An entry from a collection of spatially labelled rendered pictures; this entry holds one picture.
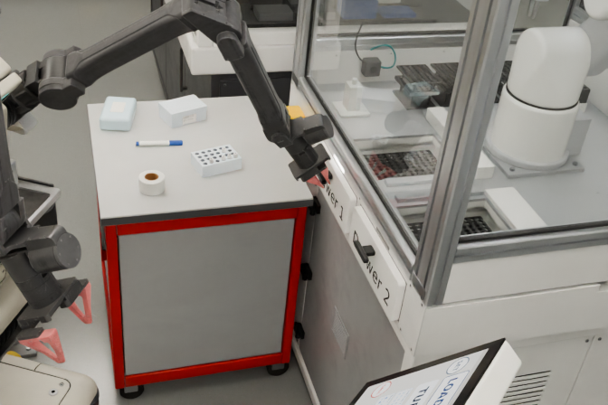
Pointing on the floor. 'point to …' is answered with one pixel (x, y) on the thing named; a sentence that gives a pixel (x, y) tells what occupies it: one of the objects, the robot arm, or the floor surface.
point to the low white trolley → (197, 247)
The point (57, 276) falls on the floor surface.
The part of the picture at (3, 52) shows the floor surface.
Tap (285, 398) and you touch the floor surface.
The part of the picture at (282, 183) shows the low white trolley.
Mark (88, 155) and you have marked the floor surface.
